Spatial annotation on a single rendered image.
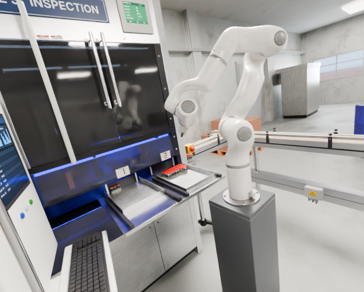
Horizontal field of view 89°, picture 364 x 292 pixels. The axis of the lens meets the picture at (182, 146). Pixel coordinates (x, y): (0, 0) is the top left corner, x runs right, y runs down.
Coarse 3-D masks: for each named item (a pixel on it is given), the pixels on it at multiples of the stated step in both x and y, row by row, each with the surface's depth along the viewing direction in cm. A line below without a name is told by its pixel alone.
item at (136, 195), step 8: (136, 184) 133; (144, 184) 130; (152, 184) 121; (104, 192) 121; (120, 192) 124; (128, 192) 122; (136, 192) 120; (144, 192) 118; (152, 192) 116; (160, 192) 110; (112, 200) 109; (120, 200) 113; (128, 200) 112; (136, 200) 110; (144, 200) 104; (152, 200) 107; (120, 208) 99; (128, 208) 98; (136, 208) 101
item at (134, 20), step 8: (120, 0) 109; (128, 0) 112; (136, 0) 115; (144, 0) 118; (120, 8) 110; (128, 8) 113; (136, 8) 116; (144, 8) 119; (120, 16) 110; (128, 16) 113; (136, 16) 116; (144, 16) 119; (128, 24) 114; (136, 24) 117; (144, 24) 120; (136, 32) 117; (144, 32) 120; (152, 32) 124
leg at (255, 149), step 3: (252, 147) 189; (255, 147) 186; (255, 150) 187; (255, 153) 188; (255, 156) 189; (258, 156) 189; (255, 159) 190; (258, 159) 190; (255, 162) 191; (258, 162) 190; (255, 165) 192; (258, 165) 191; (255, 168) 193; (258, 168) 192; (258, 171) 193; (255, 183) 199; (258, 186) 197
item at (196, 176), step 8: (192, 168) 140; (200, 168) 133; (184, 176) 132; (192, 176) 129; (200, 176) 127; (208, 176) 117; (216, 176) 122; (176, 184) 114; (184, 184) 120; (192, 184) 118; (200, 184) 113
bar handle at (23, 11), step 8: (24, 8) 80; (24, 16) 80; (24, 24) 81; (32, 32) 83; (32, 40) 83; (32, 48) 83; (40, 56) 85; (40, 64) 85; (48, 80) 88; (48, 88) 88; (56, 104) 90; (56, 112) 91; (64, 128) 93; (64, 136) 94; (72, 152) 97; (72, 160) 97
